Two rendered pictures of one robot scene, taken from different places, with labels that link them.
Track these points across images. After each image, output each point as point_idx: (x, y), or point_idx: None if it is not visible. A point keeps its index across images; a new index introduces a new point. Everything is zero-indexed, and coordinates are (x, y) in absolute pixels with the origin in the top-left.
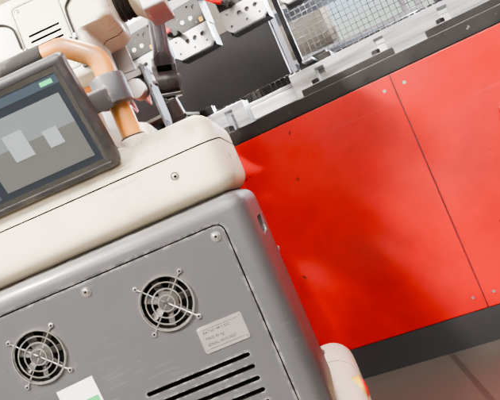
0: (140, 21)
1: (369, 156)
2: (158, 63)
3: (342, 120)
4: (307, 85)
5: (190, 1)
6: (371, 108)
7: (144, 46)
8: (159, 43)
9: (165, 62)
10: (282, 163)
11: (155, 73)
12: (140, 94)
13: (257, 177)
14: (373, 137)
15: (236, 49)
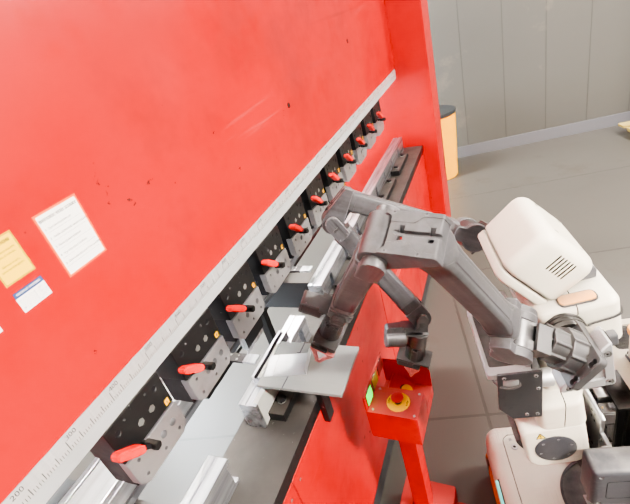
0: (241, 257)
1: (376, 326)
2: (417, 299)
3: (369, 307)
4: (328, 289)
5: (274, 230)
6: (374, 294)
7: (247, 286)
8: (401, 281)
9: (416, 297)
10: (357, 354)
11: (426, 309)
12: None
13: (351, 374)
14: (376, 313)
15: None
